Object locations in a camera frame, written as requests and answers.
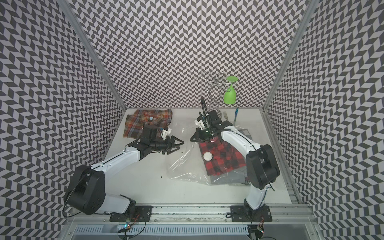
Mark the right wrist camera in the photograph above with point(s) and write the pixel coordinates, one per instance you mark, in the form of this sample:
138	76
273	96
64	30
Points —
207	120

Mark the grey folded garment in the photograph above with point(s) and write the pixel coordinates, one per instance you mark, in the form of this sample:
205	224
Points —
231	178

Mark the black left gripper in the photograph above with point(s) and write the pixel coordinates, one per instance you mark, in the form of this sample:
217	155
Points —
168	145

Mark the aluminium corner post left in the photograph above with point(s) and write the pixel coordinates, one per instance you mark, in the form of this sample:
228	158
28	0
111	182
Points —
73	20

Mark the wire glass rack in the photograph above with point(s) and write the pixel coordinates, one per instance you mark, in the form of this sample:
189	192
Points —
213	84

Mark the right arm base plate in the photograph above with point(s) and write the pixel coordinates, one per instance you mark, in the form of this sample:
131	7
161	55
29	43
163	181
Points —
240	213

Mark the aluminium corner post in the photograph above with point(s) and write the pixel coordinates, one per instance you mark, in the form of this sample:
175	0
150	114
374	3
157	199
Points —
291	51
73	20

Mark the red black checked shirt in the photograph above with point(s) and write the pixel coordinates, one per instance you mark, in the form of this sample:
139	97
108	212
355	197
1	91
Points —
220	157

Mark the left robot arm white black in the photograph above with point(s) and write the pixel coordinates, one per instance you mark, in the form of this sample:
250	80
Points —
86	191

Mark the aluminium front rail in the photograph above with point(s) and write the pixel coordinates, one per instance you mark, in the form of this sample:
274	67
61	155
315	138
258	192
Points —
301	214

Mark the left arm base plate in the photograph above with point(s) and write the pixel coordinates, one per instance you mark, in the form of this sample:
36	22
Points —
133	214

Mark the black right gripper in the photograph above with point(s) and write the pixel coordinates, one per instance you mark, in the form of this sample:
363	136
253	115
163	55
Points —
199	137

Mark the blue pen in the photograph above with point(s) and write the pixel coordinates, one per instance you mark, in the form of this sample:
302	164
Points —
236	114

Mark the multicolour plaid shirt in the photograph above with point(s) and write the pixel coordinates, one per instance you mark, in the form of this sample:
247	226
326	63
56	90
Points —
135	123

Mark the aluminium corner post right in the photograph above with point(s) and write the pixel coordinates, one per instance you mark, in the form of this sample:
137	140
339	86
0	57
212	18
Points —
291	51

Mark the green plastic wine glass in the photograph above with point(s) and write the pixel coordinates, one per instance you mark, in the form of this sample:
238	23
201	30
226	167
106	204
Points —
230	94

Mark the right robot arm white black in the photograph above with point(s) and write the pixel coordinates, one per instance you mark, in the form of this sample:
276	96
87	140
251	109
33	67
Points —
260	160

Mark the clear vacuum bag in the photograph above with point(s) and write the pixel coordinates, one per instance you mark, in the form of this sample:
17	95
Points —
188	165

